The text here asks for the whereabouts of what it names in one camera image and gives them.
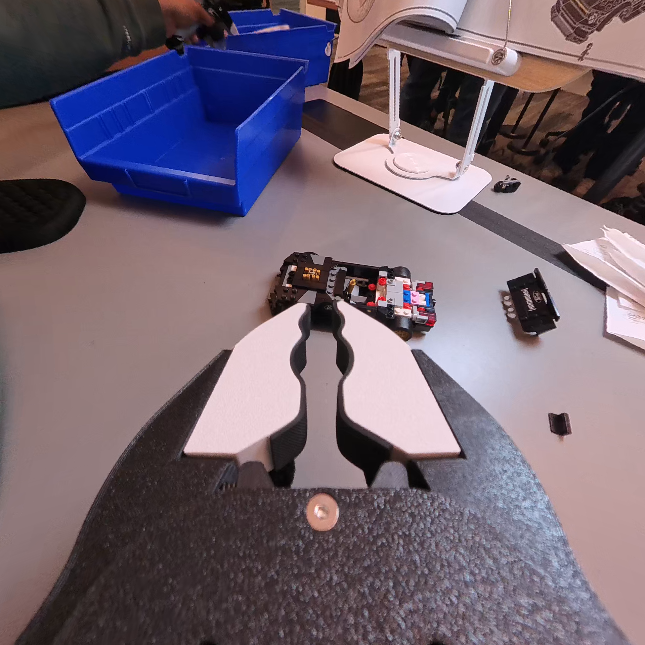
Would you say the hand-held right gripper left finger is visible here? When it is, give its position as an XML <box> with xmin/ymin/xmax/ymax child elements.
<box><xmin>184</xmin><ymin>304</ymin><xmax>310</xmax><ymax>473</ymax></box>

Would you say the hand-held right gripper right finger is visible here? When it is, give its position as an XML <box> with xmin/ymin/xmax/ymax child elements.
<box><xmin>333</xmin><ymin>301</ymin><xmax>462</xmax><ymax>488</ymax></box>

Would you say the blue plastic bin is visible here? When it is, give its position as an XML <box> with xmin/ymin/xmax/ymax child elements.
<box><xmin>222</xmin><ymin>7</ymin><xmax>337</xmax><ymax>87</ymax></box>
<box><xmin>50</xmin><ymin>45</ymin><xmax>309</xmax><ymax>217</ymax></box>

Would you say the black lego car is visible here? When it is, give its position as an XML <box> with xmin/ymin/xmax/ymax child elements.
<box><xmin>268</xmin><ymin>250</ymin><xmax>438</xmax><ymax>342</ymax></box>

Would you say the person's left forearm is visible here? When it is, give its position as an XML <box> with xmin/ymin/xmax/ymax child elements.
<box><xmin>0</xmin><ymin>0</ymin><xmax>169</xmax><ymax>109</ymax></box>

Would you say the black printed lego panel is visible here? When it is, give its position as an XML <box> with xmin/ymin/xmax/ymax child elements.
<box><xmin>501</xmin><ymin>268</ymin><xmax>561</xmax><ymax>336</ymax></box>

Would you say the white monitor stand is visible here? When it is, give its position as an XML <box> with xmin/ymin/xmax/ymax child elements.
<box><xmin>334</xmin><ymin>23</ymin><xmax>522</xmax><ymax>215</ymax></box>

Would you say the white printed paper bag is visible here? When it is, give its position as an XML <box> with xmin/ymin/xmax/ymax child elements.
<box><xmin>605</xmin><ymin>287</ymin><xmax>645</xmax><ymax>349</ymax></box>

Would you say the black wrist rest pad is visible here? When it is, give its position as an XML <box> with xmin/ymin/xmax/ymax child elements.
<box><xmin>0</xmin><ymin>179</ymin><xmax>86</xmax><ymax>254</ymax></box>

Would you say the wooden table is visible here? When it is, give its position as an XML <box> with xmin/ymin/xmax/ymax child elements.
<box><xmin>514</xmin><ymin>58</ymin><xmax>591</xmax><ymax>94</ymax></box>

